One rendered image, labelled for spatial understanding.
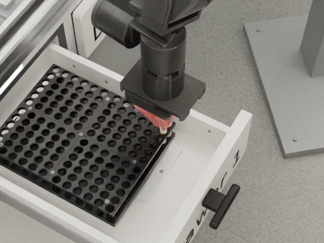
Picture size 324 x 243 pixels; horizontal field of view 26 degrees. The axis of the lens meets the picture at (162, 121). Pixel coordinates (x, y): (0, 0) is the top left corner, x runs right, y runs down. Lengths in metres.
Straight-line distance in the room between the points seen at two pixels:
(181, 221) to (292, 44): 1.41
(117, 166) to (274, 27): 1.39
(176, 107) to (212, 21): 1.45
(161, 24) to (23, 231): 0.46
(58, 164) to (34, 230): 0.15
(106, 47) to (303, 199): 0.91
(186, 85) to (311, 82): 1.28
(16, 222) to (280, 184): 1.06
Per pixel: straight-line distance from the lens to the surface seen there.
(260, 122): 2.14
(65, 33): 1.16
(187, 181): 1.07
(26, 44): 1.07
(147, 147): 1.03
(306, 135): 2.10
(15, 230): 1.14
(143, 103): 0.94
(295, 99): 2.16
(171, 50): 0.85
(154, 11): 0.82
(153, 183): 1.06
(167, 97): 0.93
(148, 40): 0.86
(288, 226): 1.99
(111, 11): 0.89
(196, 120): 1.07
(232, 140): 1.01
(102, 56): 1.33
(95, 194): 0.99
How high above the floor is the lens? 1.78
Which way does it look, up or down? 57 degrees down
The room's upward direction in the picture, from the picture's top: straight up
